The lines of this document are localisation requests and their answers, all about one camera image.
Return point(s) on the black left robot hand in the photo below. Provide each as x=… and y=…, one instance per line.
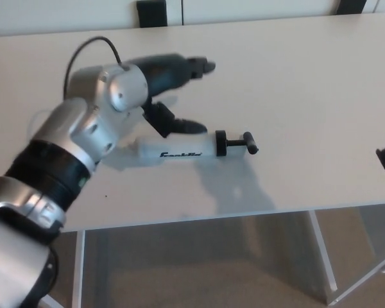
x=163, y=73

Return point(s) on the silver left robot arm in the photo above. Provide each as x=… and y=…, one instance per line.
x=83, y=128

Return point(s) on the white desk leg frame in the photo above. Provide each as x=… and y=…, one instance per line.
x=323, y=256
x=78, y=272

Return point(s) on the black rectangular bracket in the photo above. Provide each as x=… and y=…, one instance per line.
x=151, y=13
x=356, y=6

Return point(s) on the white cabinet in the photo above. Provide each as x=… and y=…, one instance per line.
x=244, y=9

